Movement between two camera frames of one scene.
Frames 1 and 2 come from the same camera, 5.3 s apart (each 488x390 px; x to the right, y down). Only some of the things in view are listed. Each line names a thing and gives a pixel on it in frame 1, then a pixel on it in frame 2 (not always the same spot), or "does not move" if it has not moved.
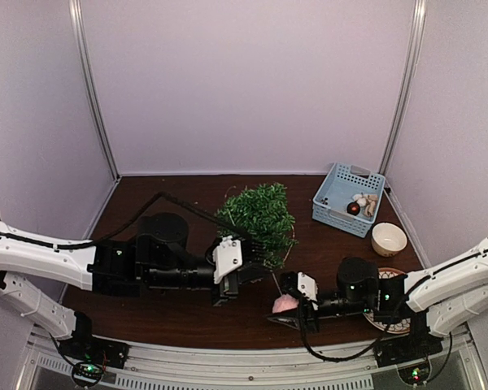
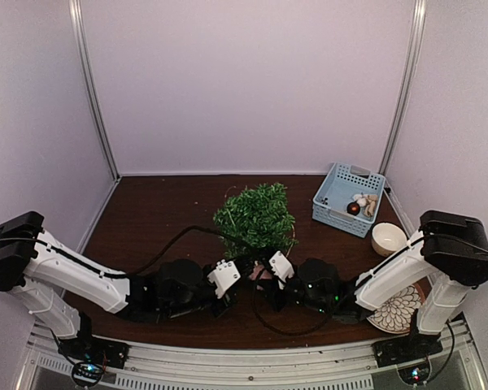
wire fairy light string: x=294 y=233 does not move
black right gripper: x=309 y=318 → x=278 y=303
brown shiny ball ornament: x=353 y=208 does not move
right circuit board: x=416 y=374 does not move
